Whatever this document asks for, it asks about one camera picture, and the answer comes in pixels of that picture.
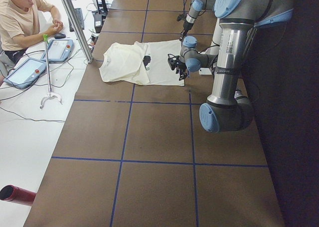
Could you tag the red cylinder tube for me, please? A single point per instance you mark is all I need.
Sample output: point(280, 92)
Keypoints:
point(17, 195)

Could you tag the near blue teach pendant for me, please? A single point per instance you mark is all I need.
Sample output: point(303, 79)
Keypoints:
point(26, 74)

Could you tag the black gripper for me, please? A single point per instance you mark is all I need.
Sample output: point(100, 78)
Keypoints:
point(186, 27)
point(181, 69)

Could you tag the blue teach pendant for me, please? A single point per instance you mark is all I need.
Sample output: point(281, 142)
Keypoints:
point(26, 74)
point(59, 50)

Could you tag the cream long-sleeve cat shirt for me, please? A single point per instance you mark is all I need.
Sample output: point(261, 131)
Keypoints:
point(141, 63)

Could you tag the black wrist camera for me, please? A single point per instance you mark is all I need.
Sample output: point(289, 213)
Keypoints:
point(173, 61)
point(181, 17)

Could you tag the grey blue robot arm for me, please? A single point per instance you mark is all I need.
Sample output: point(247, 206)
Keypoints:
point(227, 109)
point(196, 8)

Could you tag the aluminium frame post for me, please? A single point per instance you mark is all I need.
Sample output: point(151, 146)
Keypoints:
point(69, 8)

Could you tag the black computer mouse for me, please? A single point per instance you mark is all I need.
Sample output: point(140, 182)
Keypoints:
point(59, 36)

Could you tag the man in beige shirt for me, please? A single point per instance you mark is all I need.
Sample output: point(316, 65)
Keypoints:
point(20, 26)

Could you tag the far blue teach pendant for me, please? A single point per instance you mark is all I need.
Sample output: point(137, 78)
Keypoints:
point(59, 50)

